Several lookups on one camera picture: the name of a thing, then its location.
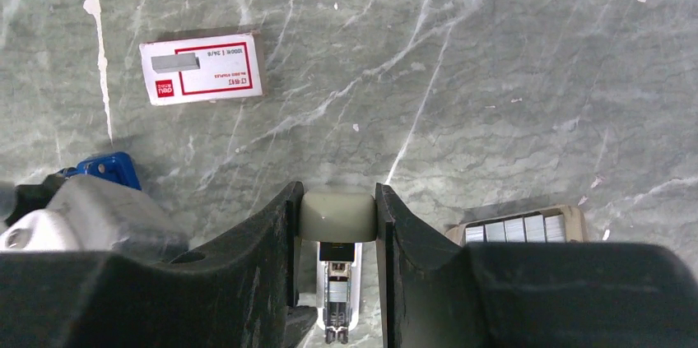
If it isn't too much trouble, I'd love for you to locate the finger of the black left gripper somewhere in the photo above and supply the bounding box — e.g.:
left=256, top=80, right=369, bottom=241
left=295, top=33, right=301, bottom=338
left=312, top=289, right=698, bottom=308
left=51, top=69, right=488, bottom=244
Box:
left=283, top=305, right=318, bottom=348

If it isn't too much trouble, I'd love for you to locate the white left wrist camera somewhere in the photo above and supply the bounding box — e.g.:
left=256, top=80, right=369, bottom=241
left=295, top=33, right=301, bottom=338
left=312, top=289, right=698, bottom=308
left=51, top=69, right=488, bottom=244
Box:
left=1, top=174, right=189, bottom=262

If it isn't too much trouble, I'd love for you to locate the blue black stapler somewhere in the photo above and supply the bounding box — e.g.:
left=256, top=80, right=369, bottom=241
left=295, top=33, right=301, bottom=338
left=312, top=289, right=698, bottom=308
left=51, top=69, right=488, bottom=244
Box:
left=58, top=151, right=142, bottom=190

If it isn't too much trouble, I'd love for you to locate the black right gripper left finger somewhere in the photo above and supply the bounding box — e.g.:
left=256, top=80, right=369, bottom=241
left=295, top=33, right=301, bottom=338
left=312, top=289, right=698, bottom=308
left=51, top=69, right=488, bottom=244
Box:
left=1, top=182, right=304, bottom=347

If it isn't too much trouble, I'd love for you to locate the staple strip three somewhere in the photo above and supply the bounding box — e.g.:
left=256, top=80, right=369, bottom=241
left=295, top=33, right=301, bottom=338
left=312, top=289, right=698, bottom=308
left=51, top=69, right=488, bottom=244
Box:
left=504, top=218, right=526, bottom=242

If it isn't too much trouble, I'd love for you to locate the beige olive stapler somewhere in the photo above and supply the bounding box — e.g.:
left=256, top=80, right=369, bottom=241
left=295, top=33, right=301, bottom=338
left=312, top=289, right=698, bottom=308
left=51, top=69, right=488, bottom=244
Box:
left=299, top=191, right=377, bottom=345

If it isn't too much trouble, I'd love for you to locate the staple strip four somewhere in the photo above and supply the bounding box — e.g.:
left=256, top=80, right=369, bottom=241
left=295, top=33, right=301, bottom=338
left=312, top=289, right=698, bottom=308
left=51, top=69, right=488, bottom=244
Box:
left=523, top=214, right=547, bottom=243

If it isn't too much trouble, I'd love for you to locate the staple strip two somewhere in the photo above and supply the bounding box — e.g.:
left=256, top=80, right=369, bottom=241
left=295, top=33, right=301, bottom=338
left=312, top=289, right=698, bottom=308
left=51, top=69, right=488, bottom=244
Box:
left=484, top=222, right=506, bottom=242

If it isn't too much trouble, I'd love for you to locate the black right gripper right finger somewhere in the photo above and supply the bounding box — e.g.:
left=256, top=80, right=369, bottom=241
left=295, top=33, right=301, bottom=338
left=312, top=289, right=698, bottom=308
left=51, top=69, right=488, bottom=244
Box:
left=375, top=184, right=697, bottom=347

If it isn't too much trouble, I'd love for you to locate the staple strip one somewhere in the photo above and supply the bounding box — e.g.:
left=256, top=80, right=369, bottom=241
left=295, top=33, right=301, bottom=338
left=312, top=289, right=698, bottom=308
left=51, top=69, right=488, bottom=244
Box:
left=464, top=225, right=486, bottom=244

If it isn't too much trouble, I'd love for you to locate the staple strip five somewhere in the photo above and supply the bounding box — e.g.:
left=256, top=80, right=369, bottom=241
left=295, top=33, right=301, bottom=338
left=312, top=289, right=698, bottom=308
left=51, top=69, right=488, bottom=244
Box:
left=544, top=215, right=566, bottom=243

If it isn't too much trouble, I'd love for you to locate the red staple box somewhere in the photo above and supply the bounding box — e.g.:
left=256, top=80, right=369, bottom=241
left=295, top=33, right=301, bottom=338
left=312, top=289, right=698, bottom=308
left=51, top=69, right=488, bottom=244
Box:
left=139, top=30, right=267, bottom=106

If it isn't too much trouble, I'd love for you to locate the staple box tray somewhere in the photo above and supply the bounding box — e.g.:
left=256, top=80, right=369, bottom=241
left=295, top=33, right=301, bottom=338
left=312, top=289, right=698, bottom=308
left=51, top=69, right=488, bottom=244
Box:
left=444, top=205, right=588, bottom=246

